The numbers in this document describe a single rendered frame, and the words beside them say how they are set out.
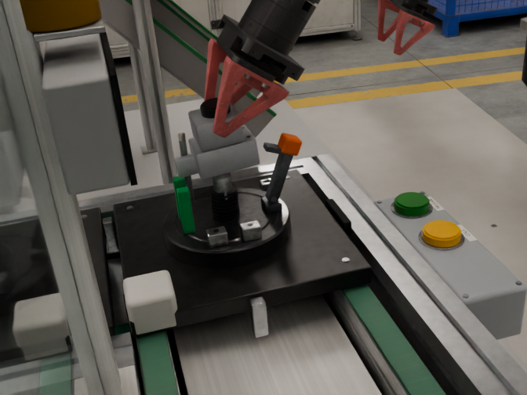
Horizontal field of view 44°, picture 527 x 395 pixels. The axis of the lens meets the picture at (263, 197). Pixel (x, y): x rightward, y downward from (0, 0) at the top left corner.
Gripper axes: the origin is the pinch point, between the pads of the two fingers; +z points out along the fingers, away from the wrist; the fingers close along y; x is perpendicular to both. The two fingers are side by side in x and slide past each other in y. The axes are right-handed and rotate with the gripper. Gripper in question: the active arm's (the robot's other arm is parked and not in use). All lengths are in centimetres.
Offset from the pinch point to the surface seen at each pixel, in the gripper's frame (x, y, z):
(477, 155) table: 53, -24, -8
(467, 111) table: 61, -42, -13
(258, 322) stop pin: 8.6, 13.5, 13.1
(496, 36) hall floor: 286, -334, -67
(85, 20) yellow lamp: -18.6, 20.5, -6.6
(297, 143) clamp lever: 8.7, 1.3, -1.7
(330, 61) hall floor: 187, -341, 7
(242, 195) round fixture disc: 9.1, -3.9, 7.7
